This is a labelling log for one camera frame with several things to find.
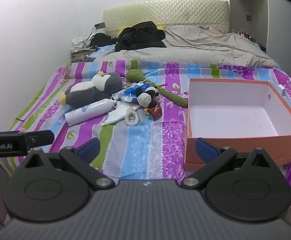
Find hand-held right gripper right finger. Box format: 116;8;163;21
181;137;273;189

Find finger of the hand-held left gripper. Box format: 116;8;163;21
24;130;55;147

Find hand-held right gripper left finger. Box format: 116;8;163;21
23;137;116;190

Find orange cardboard box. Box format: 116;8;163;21
184;78;291;172

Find light blue face mask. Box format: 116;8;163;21
110;80;146;108

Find red foil tea packet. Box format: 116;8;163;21
145;100;162;121

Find small panda plush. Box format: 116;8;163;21
135;85;160;107

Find white plastic bottle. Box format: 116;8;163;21
65;98;117;127

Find grey and white penguin plush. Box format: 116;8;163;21
60;72;123;105

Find striped floral bed sheet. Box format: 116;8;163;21
0;45;291;203

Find long green plush toy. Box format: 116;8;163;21
125;69;188;108

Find brown cardboard box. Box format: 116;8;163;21
70;49;98;60

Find grey duvet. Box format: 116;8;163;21
95;25;281;69

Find white crumpled clothes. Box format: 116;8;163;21
70;36;92;53

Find small black clothes pile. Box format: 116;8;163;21
89;32;118;47

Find black jacket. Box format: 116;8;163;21
115;21;167;53

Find row of small bottles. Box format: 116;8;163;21
232;29;261;44

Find cream quilted headboard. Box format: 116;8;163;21
103;0;230;39

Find white wardrobe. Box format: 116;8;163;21
228;0;291;53

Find white fabric ring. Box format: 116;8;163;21
124;110;139;126

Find white charging cable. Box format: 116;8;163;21
273;84;291;114

